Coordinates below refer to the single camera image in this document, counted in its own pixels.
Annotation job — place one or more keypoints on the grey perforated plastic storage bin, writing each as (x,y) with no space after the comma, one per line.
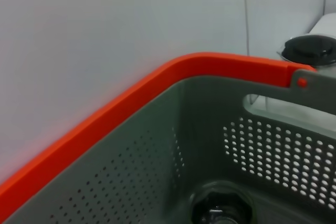
(210,129)

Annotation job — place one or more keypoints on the glass teacup with black sleeve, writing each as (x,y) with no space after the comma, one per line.
(220,208)

